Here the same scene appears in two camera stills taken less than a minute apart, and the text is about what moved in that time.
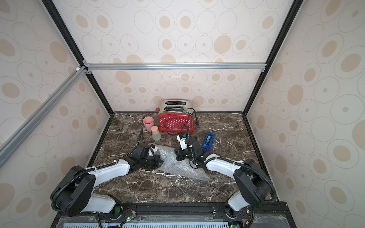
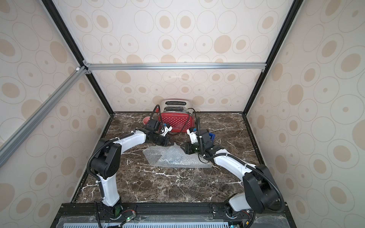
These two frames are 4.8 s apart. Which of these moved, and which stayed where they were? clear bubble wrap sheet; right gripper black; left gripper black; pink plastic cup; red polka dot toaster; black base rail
Moved: clear bubble wrap sheet; right gripper black; left gripper black
Stayed: pink plastic cup; red polka dot toaster; black base rail
